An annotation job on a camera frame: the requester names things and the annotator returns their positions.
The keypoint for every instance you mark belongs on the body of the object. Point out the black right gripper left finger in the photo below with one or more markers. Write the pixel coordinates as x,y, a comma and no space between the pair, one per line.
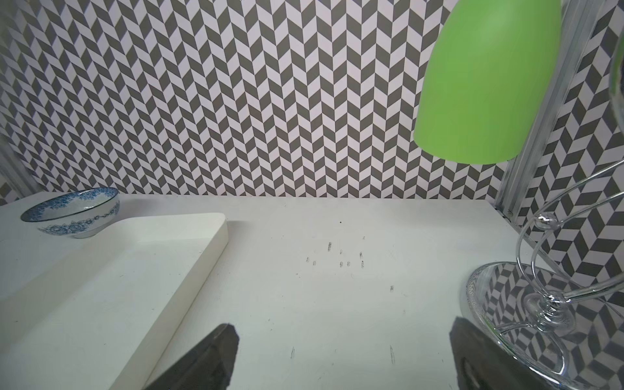
208,365

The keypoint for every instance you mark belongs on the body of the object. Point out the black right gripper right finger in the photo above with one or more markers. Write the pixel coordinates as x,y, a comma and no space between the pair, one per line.
481,363

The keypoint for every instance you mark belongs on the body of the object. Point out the white rectangular storage tray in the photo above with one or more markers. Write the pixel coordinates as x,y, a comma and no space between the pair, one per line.
103,316

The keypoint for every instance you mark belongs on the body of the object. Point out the blue white porcelain bowl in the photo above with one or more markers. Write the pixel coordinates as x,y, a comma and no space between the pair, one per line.
78,215

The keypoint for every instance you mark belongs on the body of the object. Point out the green plastic wine glass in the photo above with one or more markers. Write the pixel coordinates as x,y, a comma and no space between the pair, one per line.
484,83

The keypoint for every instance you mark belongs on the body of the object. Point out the chrome wire glass rack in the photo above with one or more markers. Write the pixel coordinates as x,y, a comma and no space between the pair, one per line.
563,333

